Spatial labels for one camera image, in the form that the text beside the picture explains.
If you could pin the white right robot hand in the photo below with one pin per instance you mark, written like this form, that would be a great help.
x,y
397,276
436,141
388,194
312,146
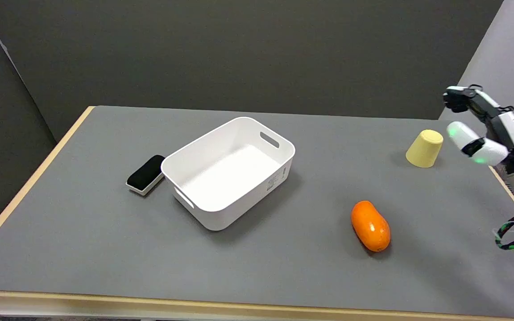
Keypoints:
x,y
491,125

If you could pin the orange mango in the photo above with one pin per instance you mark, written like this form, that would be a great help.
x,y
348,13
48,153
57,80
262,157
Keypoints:
x,y
370,225

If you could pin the yellow upside-down cup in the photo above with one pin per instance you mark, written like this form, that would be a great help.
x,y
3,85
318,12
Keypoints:
x,y
425,148

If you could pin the white plastic storage bin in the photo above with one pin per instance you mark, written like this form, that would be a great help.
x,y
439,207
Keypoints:
x,y
229,171

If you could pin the black whiteboard eraser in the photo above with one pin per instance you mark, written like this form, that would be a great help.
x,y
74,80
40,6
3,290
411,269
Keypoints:
x,y
146,174

